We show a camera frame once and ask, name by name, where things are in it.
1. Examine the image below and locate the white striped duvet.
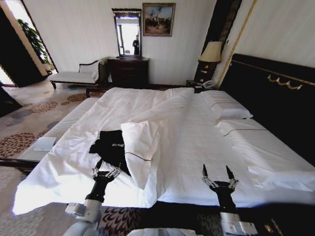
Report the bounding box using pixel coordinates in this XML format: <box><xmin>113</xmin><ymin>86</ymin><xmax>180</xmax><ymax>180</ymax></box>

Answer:
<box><xmin>14</xmin><ymin>86</ymin><xmax>205</xmax><ymax>217</ymax></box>

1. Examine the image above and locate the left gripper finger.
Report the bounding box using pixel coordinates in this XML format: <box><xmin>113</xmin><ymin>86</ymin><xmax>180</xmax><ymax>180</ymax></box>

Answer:
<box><xmin>91</xmin><ymin>157</ymin><xmax>103</xmax><ymax>179</ymax></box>
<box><xmin>106</xmin><ymin>161</ymin><xmax>123</xmax><ymax>178</ymax></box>

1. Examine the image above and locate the dark wooden dresser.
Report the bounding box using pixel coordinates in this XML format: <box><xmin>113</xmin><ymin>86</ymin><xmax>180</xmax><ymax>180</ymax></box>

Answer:
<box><xmin>107</xmin><ymin>57</ymin><xmax>150</xmax><ymax>87</ymax></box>

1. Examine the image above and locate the black headboard with gold trim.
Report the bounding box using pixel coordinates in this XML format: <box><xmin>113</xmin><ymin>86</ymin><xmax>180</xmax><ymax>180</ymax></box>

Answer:
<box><xmin>218</xmin><ymin>53</ymin><xmax>315</xmax><ymax>168</ymax></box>

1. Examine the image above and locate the white upholstered chaise bench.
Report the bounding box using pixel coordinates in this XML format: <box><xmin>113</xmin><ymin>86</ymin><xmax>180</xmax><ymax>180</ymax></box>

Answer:
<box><xmin>48</xmin><ymin>59</ymin><xmax>109</xmax><ymax>90</ymax></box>

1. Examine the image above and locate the dark wooden nightstand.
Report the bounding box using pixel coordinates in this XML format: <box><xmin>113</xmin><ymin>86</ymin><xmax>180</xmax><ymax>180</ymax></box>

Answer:
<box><xmin>186</xmin><ymin>61</ymin><xmax>222</xmax><ymax>93</ymax></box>

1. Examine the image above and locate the gold framed painting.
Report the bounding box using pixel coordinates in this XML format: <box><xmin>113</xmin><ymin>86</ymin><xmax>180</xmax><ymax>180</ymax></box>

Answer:
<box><xmin>142</xmin><ymin>2</ymin><xmax>176</xmax><ymax>37</ymax></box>

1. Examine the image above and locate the green leafy plant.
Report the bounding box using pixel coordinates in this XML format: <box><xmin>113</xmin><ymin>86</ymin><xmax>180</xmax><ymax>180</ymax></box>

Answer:
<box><xmin>17</xmin><ymin>19</ymin><xmax>54</xmax><ymax>67</ymax></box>

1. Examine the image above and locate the white pillow with brown line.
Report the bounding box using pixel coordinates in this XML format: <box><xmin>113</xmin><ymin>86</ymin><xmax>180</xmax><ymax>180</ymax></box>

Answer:
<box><xmin>200</xmin><ymin>90</ymin><xmax>254</xmax><ymax>121</ymax></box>
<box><xmin>120</xmin><ymin>120</ymin><xmax>170</xmax><ymax>190</ymax></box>

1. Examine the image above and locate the dark framed standing mirror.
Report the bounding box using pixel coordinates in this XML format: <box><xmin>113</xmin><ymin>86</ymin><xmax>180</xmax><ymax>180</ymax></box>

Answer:
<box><xmin>111</xmin><ymin>7</ymin><xmax>146</xmax><ymax>60</ymax></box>

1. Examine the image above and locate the black garment with white print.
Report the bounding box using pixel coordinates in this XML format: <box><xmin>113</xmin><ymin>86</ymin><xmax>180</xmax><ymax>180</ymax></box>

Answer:
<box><xmin>89</xmin><ymin>129</ymin><xmax>132</xmax><ymax>177</ymax></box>

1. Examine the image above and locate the white robot front shell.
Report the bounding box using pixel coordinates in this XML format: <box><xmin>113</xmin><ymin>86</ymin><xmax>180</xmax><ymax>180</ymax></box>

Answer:
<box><xmin>132</xmin><ymin>227</ymin><xmax>190</xmax><ymax>236</ymax></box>

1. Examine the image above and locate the large white bed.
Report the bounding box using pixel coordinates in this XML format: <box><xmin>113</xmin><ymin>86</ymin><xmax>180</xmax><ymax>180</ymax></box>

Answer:
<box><xmin>14</xmin><ymin>86</ymin><xmax>315</xmax><ymax>217</ymax></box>

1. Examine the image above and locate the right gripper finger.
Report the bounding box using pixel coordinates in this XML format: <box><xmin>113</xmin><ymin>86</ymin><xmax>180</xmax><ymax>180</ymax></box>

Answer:
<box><xmin>225</xmin><ymin>165</ymin><xmax>240</xmax><ymax>190</ymax></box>
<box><xmin>201</xmin><ymin>163</ymin><xmax>216</xmax><ymax>190</ymax></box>

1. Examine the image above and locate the white folded card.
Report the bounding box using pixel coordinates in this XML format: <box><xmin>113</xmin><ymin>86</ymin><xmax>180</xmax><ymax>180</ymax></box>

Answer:
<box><xmin>31</xmin><ymin>137</ymin><xmax>57</xmax><ymax>151</ymax></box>

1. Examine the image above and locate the table lamp with cream shade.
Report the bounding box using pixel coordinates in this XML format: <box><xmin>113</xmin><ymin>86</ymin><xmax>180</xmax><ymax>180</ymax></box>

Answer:
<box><xmin>198</xmin><ymin>41</ymin><xmax>223</xmax><ymax>65</ymax></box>

